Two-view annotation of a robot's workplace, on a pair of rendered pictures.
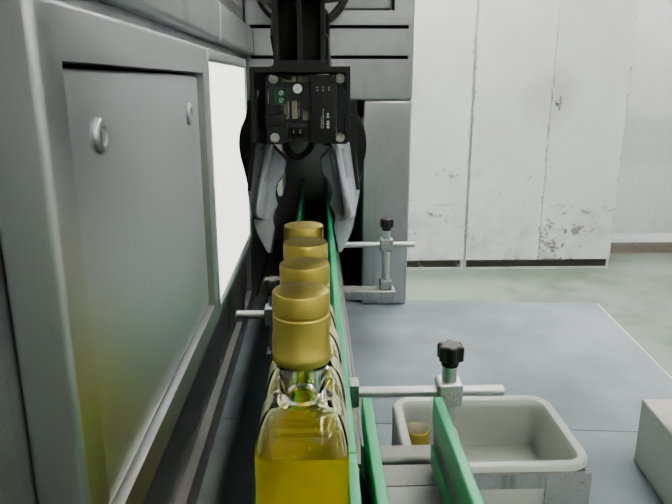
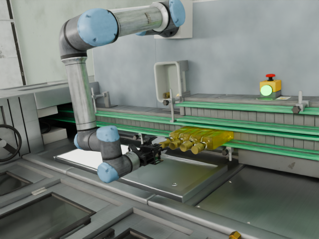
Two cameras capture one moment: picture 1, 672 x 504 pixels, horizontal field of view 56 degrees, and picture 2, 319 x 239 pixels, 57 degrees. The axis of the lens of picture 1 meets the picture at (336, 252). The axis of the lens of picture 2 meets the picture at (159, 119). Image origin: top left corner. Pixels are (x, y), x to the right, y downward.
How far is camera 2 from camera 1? 0.93 m
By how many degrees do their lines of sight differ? 36
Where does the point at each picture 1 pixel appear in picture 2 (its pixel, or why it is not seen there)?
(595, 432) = (155, 43)
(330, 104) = (157, 149)
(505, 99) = not seen: outside the picture
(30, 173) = (195, 189)
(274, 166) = not seen: hidden behind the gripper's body
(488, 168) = not seen: outside the picture
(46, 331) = (206, 181)
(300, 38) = (151, 158)
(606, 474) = (171, 47)
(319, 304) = (197, 147)
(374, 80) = (29, 107)
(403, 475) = (188, 108)
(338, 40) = (18, 124)
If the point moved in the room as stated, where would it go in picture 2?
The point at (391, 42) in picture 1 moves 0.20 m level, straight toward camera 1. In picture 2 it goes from (14, 104) to (31, 110)
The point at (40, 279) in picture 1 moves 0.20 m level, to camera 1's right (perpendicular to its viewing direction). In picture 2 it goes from (202, 184) to (201, 136)
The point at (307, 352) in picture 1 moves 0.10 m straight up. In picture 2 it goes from (202, 147) to (188, 155)
